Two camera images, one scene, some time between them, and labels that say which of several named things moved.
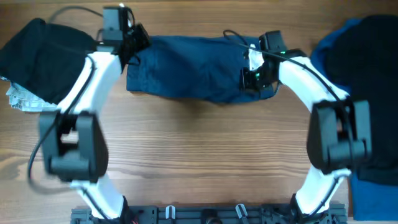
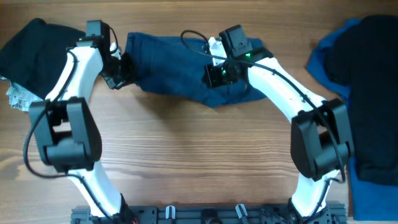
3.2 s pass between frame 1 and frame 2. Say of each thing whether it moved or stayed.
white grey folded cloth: stayed
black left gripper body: moved
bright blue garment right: stayed
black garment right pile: stayed
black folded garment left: stayed
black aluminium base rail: stayed
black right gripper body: moved
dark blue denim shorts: moved
